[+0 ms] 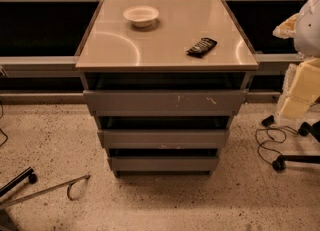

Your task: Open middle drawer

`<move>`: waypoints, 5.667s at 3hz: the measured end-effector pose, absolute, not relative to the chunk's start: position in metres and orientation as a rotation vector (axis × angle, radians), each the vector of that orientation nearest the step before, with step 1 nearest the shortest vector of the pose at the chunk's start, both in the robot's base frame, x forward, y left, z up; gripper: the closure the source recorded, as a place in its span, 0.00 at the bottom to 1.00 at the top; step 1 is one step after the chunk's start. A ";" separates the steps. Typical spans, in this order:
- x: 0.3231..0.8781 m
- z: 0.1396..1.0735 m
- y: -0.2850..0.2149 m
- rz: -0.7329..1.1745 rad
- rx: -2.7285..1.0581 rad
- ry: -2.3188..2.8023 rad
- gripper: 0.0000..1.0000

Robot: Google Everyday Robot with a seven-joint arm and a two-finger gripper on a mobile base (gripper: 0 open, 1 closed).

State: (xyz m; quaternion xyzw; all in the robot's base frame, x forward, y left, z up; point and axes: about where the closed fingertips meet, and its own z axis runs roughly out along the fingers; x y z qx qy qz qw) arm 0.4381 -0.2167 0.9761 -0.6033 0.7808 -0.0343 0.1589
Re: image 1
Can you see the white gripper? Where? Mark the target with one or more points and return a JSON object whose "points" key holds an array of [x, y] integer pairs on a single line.
{"points": [[309, 35]]}

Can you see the grey drawer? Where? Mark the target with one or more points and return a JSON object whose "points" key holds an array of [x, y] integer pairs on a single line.
{"points": [[164, 164], [162, 139], [164, 102]]}

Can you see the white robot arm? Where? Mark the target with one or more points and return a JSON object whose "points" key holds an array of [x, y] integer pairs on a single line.
{"points": [[304, 28]]}

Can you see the grey drawer cabinet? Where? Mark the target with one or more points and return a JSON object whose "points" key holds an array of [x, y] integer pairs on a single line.
{"points": [[120, 56]]}

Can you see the grey bottom drawer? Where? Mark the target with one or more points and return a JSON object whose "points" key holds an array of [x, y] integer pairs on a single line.
{"points": [[164, 164]]}

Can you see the grey top drawer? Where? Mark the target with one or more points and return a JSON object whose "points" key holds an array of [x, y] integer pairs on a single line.
{"points": [[164, 102]]}

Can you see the black office chair base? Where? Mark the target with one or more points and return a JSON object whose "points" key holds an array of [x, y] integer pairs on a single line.
{"points": [[279, 164]]}

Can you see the black snack bar wrapper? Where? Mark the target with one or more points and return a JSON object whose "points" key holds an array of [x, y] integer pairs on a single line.
{"points": [[200, 49]]}

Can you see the white bowl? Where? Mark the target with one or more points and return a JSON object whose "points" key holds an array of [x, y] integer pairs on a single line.
{"points": [[141, 16]]}

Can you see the metal stand with hook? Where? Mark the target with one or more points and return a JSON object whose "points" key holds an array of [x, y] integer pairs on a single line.
{"points": [[68, 184]]}

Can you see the black caster leg left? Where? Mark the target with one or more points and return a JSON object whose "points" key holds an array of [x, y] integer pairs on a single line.
{"points": [[27, 174]]}

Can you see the black power adapter with cable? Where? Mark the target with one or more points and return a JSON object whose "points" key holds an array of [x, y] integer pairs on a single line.
{"points": [[270, 132]]}

